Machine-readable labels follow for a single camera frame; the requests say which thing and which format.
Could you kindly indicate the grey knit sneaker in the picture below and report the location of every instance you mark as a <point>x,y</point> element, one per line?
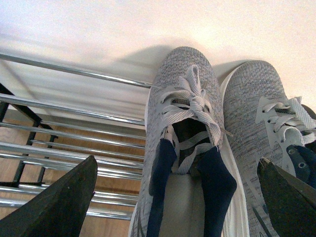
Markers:
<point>264,123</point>
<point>186,188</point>

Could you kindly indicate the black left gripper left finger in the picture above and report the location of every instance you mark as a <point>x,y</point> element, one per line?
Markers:
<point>59,210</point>

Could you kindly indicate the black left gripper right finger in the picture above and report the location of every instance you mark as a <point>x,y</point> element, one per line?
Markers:
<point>291,203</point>

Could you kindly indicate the black chrome shoe rack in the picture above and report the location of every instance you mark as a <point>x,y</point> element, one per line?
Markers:
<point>62,137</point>

